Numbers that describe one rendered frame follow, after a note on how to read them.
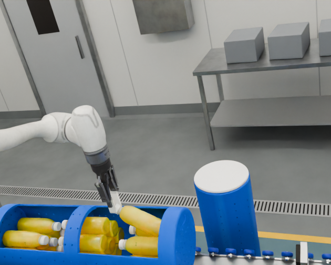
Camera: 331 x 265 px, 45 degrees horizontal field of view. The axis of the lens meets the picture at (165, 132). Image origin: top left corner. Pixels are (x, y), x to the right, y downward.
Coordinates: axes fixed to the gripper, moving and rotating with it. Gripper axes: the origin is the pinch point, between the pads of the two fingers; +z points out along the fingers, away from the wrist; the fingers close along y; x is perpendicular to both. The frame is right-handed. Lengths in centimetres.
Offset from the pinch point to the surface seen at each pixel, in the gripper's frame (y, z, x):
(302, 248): 0, 20, -70
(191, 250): 2.1, 26.1, -26.6
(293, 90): 329, 104, -57
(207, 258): 7.5, 35.8, -30.7
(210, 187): 43, 25, -27
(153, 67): 342, 62, 108
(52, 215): 12.5, 18.8, 43.7
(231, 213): 40, 39, -36
